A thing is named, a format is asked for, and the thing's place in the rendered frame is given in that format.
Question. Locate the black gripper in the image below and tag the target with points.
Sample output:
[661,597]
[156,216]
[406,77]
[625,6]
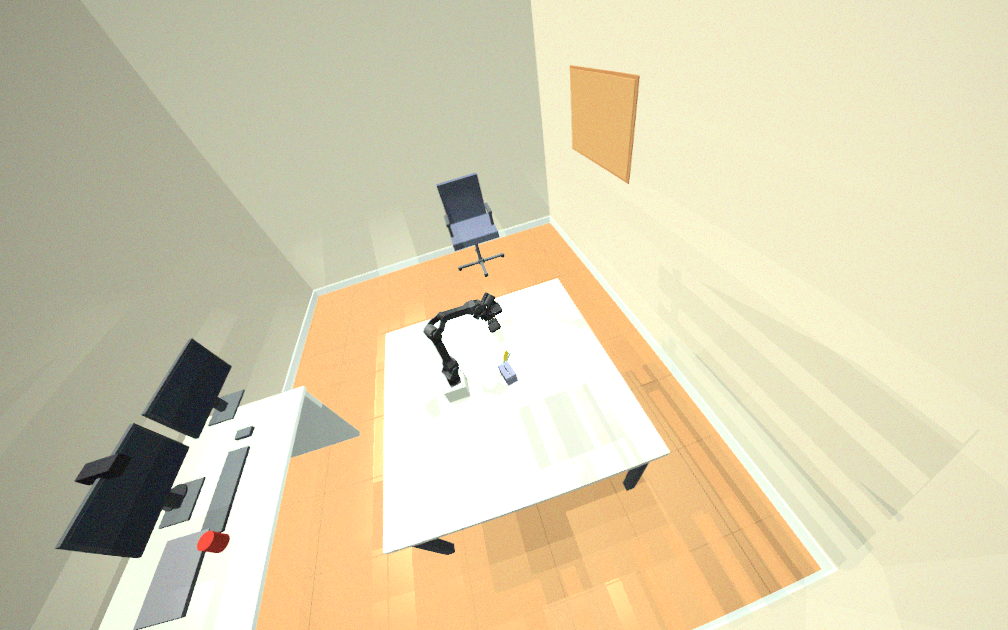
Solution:
[493,323]

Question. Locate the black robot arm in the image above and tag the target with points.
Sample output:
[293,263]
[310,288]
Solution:
[476,308]

